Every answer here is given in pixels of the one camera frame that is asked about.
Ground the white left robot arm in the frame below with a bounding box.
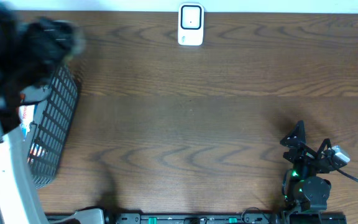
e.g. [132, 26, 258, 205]
[0, 2, 83, 223]

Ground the white Panadol box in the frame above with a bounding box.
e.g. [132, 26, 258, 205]
[19, 105, 36, 138]

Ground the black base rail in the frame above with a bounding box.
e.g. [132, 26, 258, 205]
[104, 212, 347, 224]

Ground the grey plastic basket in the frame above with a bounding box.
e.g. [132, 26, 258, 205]
[22, 65, 79, 189]

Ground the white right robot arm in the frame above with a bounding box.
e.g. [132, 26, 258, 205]
[280, 120, 337, 217]

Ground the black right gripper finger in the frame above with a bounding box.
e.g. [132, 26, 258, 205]
[280, 120, 306, 148]
[317, 138, 331, 156]

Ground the white barcode scanner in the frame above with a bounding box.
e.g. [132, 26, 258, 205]
[178, 2, 204, 46]

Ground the red Top chocolate bar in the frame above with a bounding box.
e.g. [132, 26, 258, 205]
[27, 143, 46, 164]

